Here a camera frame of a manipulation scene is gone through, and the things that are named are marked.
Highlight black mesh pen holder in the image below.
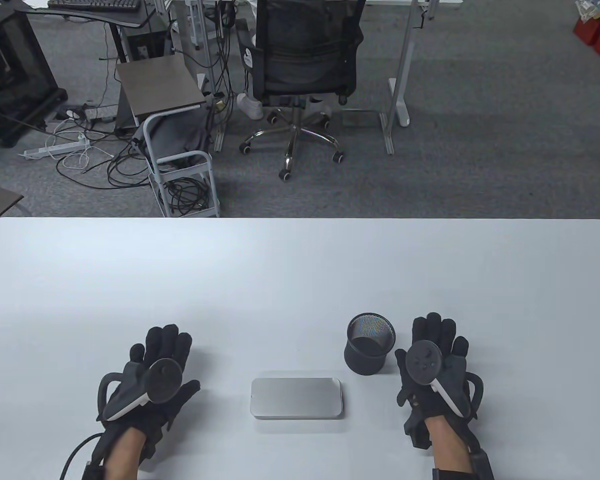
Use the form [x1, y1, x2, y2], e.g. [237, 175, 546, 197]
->
[344, 312, 397, 376]

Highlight black mesh office chair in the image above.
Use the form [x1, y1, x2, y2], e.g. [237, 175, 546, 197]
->
[236, 0, 369, 181]

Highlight silver sliding box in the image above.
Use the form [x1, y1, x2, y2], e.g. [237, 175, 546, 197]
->
[250, 377, 344, 421]

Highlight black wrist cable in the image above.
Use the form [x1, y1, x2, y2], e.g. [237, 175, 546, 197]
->
[59, 433, 102, 480]

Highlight white desk frame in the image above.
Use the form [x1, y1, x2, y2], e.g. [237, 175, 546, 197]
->
[379, 0, 434, 155]
[172, 0, 232, 154]

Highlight white power strip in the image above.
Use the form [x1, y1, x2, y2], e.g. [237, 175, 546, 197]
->
[22, 138, 91, 161]

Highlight black cabinet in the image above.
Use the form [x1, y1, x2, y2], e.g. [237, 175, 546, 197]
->
[0, 9, 69, 148]

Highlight black and white hand controller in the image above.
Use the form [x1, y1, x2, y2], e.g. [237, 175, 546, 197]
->
[405, 339, 485, 420]
[96, 357, 184, 422]

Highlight coiled black cables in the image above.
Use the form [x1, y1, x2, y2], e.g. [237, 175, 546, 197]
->
[162, 177, 211, 214]

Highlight person's left forearm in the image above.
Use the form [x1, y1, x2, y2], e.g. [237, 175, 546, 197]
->
[102, 429, 149, 480]

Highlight person's right hand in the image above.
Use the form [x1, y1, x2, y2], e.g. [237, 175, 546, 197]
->
[394, 312, 485, 449]

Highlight person's right forearm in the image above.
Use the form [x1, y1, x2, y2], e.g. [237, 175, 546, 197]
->
[424, 415, 474, 474]

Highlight black keyboard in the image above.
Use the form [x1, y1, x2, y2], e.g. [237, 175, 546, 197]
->
[47, 0, 143, 12]

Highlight person's left hand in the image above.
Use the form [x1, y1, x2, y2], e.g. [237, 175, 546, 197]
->
[99, 323, 201, 461]

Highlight grey bag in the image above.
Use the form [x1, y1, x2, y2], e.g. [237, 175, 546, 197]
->
[144, 107, 212, 169]

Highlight brown top side table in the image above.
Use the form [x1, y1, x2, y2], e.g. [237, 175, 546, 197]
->
[115, 54, 209, 129]

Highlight black desk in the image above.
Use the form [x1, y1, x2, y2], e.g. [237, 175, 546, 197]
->
[24, 0, 157, 64]

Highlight white rolling cart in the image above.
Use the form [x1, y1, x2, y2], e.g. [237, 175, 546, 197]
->
[142, 106, 220, 219]

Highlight black floor cable bundle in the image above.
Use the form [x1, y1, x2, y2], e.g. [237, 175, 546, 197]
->
[55, 135, 152, 191]

